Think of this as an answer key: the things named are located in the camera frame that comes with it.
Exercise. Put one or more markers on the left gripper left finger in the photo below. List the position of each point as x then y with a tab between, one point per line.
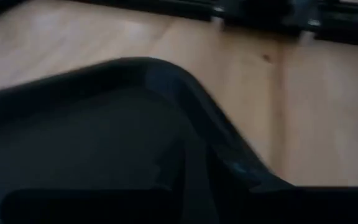
82	208

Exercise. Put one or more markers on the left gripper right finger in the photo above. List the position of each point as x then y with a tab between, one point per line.
322	207

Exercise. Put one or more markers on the black rectangular plastic tray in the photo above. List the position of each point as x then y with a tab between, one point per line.
89	124

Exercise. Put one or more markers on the black aluminium table frame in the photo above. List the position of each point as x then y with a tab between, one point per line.
166	7

